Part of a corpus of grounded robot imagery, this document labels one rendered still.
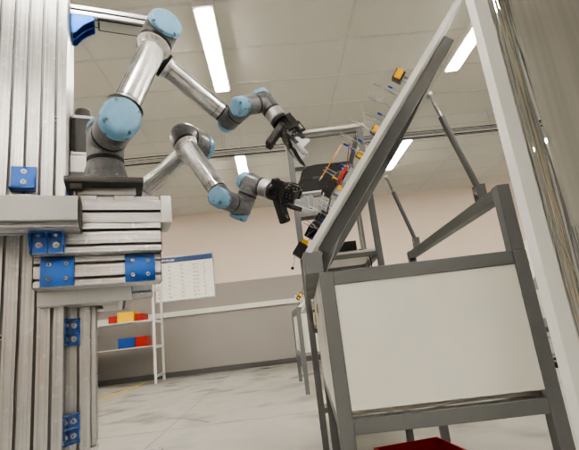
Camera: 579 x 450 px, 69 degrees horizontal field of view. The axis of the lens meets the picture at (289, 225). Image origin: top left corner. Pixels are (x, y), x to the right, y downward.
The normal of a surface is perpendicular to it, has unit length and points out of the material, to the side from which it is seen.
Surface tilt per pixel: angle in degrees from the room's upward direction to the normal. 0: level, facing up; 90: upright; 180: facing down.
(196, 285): 90
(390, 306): 90
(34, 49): 90
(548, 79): 90
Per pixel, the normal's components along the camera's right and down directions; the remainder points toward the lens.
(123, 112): 0.56, -0.14
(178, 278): 0.02, -0.24
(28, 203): 0.36, -0.26
